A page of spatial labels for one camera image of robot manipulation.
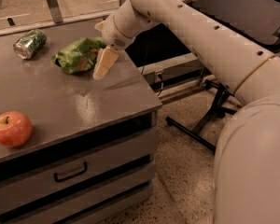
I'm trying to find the black tilted stand table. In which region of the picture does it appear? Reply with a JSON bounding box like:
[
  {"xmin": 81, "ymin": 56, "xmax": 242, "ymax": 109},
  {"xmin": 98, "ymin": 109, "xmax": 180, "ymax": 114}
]
[{"xmin": 166, "ymin": 0, "xmax": 280, "ymax": 151}]

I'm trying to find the black hanging cable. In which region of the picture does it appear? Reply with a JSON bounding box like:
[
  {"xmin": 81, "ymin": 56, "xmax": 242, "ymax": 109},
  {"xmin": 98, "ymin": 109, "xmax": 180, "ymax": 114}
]
[{"xmin": 140, "ymin": 47, "xmax": 150, "ymax": 77}]

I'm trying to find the grey drawer cabinet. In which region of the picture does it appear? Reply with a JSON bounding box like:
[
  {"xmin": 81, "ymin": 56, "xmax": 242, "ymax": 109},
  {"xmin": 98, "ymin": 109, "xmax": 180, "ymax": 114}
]
[{"xmin": 0, "ymin": 21, "xmax": 161, "ymax": 224}]

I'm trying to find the grey metal post left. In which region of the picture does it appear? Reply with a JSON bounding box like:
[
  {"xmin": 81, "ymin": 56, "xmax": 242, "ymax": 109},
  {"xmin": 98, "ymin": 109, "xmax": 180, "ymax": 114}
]
[{"xmin": 46, "ymin": 0, "xmax": 63, "ymax": 23}]

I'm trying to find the red apple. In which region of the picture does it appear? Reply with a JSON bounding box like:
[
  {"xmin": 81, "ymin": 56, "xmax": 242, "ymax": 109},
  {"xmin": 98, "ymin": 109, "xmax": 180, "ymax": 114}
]
[{"xmin": 0, "ymin": 111, "xmax": 33, "ymax": 147}]

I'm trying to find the black drawer handle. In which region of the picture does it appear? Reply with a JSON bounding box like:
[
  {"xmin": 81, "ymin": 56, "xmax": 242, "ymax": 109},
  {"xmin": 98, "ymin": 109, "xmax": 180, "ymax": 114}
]
[{"xmin": 53, "ymin": 161, "xmax": 88, "ymax": 183}]

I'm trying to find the green soda can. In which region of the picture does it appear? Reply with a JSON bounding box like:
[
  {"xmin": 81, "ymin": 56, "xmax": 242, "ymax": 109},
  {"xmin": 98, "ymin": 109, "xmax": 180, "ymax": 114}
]
[{"xmin": 13, "ymin": 29, "xmax": 47, "ymax": 60}]

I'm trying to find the green rice chip bag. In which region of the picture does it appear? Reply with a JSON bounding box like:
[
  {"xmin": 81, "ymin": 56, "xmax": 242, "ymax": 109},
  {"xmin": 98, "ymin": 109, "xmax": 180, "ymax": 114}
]
[{"xmin": 52, "ymin": 36, "xmax": 106, "ymax": 75}]

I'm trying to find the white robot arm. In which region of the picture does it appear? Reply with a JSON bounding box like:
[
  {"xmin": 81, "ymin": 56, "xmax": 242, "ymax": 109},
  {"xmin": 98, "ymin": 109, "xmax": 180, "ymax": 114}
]
[{"xmin": 95, "ymin": 0, "xmax": 280, "ymax": 224}]

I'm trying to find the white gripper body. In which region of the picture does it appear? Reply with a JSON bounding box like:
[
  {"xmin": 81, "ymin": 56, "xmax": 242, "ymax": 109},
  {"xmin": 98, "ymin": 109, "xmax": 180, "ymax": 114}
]
[{"xmin": 101, "ymin": 15, "xmax": 128, "ymax": 50}]

